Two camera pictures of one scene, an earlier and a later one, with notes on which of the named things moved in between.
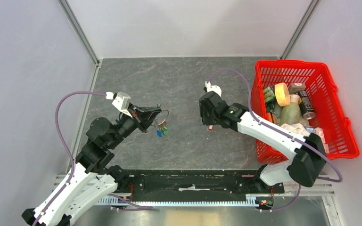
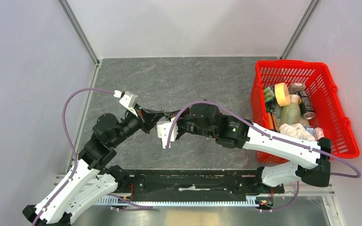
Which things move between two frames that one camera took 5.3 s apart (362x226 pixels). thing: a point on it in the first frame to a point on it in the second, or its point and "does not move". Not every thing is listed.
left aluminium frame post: [79, 31] does not move
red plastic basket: [339, 139] does not move
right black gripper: [204, 119] to [180, 132]
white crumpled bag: [298, 128] does not move
